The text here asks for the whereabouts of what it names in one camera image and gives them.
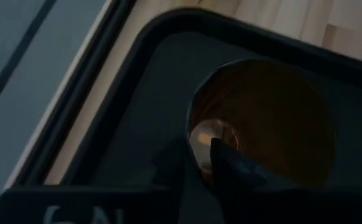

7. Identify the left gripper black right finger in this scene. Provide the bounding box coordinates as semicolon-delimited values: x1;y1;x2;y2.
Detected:
210;138;297;195

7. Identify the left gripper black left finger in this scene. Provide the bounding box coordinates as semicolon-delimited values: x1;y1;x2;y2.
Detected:
149;138;188;191

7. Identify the amber glass cup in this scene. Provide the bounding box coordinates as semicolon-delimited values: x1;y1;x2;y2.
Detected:
185;57;339;190

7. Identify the black plastic tray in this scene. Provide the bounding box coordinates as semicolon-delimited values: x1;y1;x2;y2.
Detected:
59;7;362;224

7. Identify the black aluminium table frame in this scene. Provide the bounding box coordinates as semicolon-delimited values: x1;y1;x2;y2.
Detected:
12;0;138;187

